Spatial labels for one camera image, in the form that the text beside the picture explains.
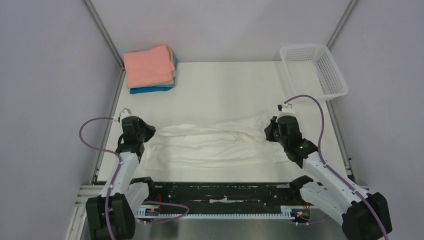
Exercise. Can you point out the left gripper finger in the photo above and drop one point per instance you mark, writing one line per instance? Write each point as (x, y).
(146, 127)
(145, 136)

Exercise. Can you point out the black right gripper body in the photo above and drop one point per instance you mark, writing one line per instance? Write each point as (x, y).
(272, 128)

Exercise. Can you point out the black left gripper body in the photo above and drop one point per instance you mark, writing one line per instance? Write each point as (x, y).
(140, 135)

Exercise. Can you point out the white t shirt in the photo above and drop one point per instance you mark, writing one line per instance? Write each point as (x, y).
(238, 143)

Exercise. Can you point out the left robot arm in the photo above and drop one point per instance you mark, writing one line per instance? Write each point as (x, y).
(111, 214)

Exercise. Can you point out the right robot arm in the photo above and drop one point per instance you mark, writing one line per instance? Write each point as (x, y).
(331, 185)

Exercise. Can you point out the blue folded t shirt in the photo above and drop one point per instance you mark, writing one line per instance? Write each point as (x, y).
(156, 88)

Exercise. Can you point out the pink folded t shirt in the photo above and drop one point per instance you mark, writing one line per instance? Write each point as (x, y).
(148, 66)

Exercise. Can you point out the white plastic basket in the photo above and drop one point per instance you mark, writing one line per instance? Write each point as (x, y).
(310, 69)

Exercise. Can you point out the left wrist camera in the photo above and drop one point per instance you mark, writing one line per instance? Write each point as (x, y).
(126, 112)

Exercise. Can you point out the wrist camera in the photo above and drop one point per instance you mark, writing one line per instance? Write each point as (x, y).
(286, 109)
(126, 112)

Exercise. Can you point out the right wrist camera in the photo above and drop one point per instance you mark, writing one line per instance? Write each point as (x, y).
(286, 109)

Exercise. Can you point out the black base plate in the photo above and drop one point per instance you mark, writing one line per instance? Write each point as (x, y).
(222, 198)

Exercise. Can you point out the aluminium frame rail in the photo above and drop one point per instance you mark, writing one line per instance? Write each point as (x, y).
(314, 224)

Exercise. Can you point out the white cable duct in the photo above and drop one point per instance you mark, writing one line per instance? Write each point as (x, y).
(284, 214)

